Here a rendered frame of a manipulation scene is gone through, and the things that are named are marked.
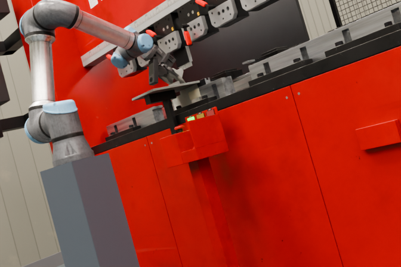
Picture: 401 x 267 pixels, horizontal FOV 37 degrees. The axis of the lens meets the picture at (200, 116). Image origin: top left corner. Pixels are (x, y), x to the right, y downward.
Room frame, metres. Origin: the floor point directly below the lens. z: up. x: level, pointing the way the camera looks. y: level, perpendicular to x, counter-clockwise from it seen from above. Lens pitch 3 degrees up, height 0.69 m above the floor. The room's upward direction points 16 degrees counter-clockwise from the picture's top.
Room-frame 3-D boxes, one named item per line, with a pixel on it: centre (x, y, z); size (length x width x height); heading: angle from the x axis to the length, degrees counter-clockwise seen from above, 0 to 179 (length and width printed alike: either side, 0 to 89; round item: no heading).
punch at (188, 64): (2.76, 0.00, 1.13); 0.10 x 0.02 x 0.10; 39
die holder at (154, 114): (3.18, 0.35, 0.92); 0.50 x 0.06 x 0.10; 39
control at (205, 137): (2.32, 0.05, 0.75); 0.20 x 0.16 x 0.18; 41
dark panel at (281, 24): (3.26, -0.24, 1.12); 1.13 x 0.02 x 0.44; 39
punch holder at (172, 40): (2.77, 0.02, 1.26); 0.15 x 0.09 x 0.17; 39
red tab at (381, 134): (1.86, -0.52, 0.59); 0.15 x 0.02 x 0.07; 39
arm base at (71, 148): (2.13, 0.48, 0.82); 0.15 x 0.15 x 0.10
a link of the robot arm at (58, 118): (2.14, 0.49, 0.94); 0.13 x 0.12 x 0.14; 43
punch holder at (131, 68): (3.08, 0.27, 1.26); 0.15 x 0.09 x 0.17; 39
